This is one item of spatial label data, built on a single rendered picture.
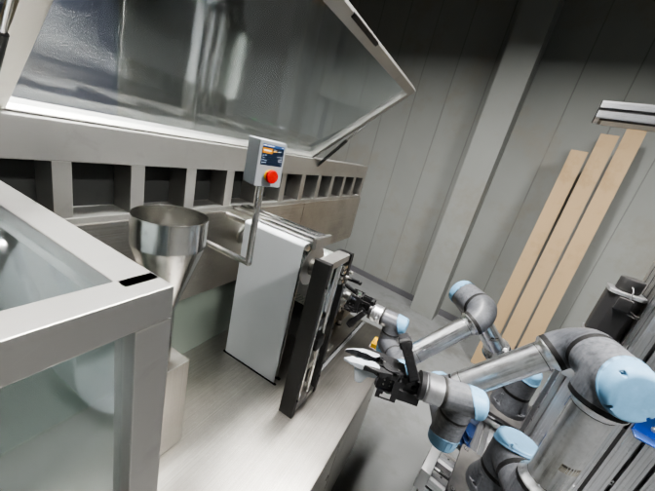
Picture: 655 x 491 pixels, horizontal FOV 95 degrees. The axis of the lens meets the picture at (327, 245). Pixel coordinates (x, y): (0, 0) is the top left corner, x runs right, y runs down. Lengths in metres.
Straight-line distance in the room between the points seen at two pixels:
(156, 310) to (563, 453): 0.94
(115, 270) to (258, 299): 0.81
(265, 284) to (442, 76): 3.74
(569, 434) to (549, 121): 3.38
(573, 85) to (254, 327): 3.73
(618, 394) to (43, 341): 0.90
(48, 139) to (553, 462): 1.30
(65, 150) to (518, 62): 3.70
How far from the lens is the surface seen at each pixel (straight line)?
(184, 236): 0.62
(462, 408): 0.89
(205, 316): 1.25
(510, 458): 1.18
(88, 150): 0.83
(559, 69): 4.13
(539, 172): 3.94
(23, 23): 0.66
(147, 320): 0.27
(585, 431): 0.98
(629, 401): 0.91
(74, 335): 0.25
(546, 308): 3.46
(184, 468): 1.00
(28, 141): 0.79
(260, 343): 1.14
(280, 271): 0.98
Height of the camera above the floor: 1.73
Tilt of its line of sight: 18 degrees down
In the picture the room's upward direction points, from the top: 14 degrees clockwise
